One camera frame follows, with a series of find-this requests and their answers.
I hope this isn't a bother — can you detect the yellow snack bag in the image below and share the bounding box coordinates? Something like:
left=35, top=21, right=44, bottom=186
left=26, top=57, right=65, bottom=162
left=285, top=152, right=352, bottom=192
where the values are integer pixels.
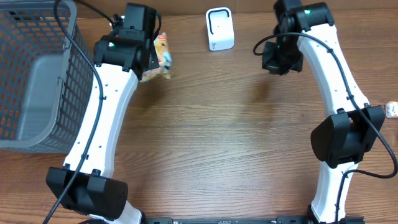
left=141, top=32, right=172, bottom=83

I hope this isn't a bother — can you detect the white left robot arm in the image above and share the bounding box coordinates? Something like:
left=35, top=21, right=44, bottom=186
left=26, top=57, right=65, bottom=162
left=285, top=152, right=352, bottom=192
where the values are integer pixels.
left=46, top=3, right=161, bottom=223

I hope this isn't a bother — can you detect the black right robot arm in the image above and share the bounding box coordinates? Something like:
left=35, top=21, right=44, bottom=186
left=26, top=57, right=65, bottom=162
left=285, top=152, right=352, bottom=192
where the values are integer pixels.
left=260, top=0, right=384, bottom=223

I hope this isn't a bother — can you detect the white barcode scanner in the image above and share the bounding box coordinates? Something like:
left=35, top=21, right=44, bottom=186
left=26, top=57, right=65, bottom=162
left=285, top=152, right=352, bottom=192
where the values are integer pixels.
left=205, top=7, right=234, bottom=51

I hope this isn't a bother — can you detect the grey plastic basket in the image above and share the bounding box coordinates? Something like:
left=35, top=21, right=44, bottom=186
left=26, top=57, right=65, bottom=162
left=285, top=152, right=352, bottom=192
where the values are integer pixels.
left=1, top=1, right=93, bottom=153

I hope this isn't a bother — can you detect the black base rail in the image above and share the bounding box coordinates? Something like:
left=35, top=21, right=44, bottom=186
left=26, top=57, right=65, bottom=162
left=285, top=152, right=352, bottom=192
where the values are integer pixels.
left=88, top=216, right=365, bottom=224

